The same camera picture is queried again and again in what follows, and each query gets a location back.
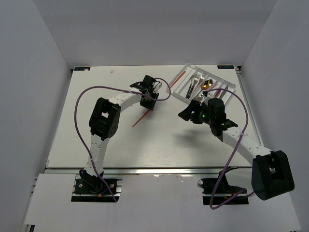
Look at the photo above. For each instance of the fork with pink handle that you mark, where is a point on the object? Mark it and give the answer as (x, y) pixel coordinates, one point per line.
(201, 79)

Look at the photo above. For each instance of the iridescent rainbow knife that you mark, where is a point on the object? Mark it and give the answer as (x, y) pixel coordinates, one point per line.
(218, 93)

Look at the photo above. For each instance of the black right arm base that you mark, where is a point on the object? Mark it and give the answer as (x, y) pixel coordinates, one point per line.
(223, 193)

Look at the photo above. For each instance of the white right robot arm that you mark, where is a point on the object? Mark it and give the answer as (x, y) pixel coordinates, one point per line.
(270, 173)

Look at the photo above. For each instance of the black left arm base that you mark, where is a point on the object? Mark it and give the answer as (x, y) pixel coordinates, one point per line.
(91, 189)

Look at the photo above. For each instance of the gold spoon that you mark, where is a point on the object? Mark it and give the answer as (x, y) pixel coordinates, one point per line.
(206, 84)

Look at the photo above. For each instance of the orange chopstick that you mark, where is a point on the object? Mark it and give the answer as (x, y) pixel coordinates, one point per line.
(177, 79)
(144, 114)

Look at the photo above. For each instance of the white divided utensil tray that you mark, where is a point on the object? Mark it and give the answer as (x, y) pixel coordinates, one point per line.
(179, 90)

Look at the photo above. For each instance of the fork with black patterned handle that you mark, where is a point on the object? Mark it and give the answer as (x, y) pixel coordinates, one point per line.
(194, 80)

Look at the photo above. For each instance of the aluminium table front rail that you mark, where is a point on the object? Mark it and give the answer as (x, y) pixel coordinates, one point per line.
(140, 171)

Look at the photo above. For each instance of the silver spoon ornate handle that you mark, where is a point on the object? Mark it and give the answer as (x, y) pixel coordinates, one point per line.
(202, 93)

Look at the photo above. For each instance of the right blue table label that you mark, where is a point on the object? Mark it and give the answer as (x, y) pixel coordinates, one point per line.
(225, 66)

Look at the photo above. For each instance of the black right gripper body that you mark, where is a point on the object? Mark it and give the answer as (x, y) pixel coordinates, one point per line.
(201, 115)

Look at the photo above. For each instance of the left blue table label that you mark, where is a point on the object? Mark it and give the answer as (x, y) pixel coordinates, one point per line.
(81, 69)

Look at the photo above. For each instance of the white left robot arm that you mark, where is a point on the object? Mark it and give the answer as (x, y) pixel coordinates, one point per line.
(104, 122)

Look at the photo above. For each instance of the blue table label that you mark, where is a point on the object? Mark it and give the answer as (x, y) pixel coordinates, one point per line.
(225, 66)
(81, 69)

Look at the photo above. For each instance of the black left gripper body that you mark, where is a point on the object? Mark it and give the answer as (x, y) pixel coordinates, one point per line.
(149, 103)

